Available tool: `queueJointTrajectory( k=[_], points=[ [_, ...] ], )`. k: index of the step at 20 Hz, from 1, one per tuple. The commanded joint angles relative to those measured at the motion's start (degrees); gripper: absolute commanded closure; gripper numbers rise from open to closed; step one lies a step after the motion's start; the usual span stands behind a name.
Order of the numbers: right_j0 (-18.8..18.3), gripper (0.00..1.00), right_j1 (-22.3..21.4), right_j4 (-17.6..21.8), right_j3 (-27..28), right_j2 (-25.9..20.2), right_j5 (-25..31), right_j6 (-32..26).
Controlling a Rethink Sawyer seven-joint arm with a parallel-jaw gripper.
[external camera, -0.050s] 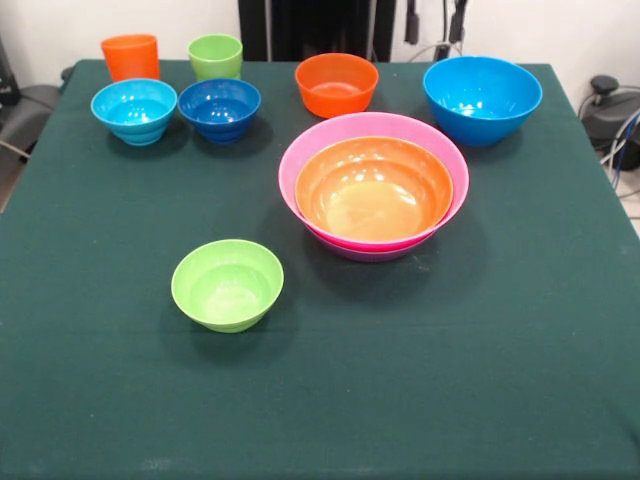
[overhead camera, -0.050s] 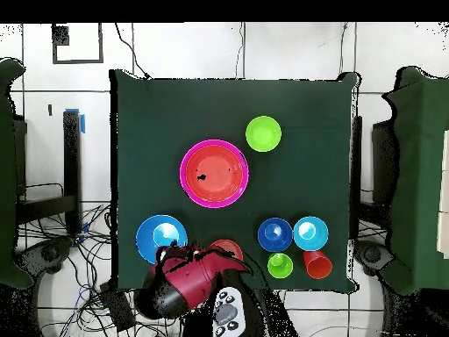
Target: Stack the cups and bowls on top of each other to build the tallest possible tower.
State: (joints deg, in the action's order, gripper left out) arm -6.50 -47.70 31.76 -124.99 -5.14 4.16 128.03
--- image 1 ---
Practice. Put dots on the large pink bowl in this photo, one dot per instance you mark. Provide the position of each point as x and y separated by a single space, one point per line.
287 175

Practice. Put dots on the small dark blue bowl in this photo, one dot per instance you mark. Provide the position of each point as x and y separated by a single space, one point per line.
220 112

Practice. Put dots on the purple bowl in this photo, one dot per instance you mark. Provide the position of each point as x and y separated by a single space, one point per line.
372 256

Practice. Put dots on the orange cup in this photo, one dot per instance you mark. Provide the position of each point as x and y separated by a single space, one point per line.
130 57

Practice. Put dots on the grey wheeled floor base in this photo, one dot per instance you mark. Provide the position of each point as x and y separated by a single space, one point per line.
612 107
30 112

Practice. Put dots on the medium blue bowl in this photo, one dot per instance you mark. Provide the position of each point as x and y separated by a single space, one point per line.
482 102

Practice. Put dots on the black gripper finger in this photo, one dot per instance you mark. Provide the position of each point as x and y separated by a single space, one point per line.
456 20
411 22

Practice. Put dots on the dark green tablecloth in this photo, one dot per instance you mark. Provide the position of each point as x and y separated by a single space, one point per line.
320 400

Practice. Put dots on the small green bowl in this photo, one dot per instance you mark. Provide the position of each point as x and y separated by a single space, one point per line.
227 290

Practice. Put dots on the wide orange bowl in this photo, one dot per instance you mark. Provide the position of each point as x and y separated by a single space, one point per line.
375 195

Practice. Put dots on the green cup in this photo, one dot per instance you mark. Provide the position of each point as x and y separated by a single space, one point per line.
215 57

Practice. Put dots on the small deep orange bowl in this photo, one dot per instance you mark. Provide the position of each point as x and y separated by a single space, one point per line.
336 82

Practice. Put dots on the small light blue bowl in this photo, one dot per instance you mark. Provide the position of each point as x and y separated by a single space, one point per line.
134 112

